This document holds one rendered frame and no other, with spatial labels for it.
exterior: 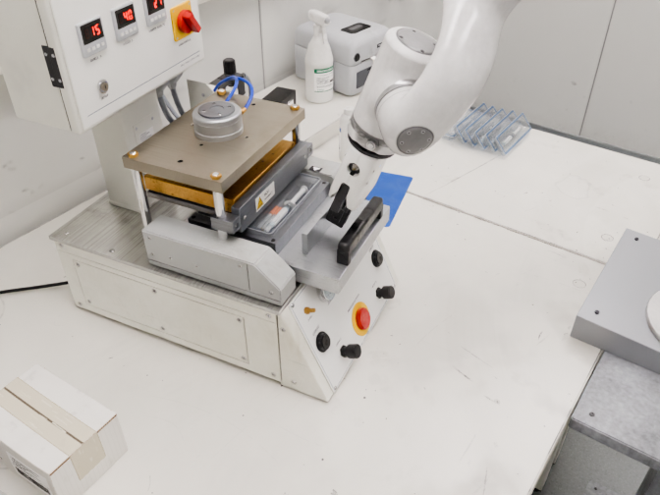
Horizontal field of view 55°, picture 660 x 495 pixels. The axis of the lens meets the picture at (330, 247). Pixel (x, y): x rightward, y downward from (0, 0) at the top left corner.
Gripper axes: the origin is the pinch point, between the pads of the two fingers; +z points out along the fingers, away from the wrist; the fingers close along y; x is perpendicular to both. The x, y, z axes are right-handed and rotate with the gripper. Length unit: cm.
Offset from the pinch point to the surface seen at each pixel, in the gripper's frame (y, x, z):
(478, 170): 67, -18, 21
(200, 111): -1.8, 26.7, -5.1
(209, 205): -10.1, 17.6, 3.6
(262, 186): -4.2, 12.3, -0.3
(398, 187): 51, -3, 27
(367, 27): 97, 31, 16
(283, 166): 2.6, 12.2, -0.3
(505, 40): 241, -2, 56
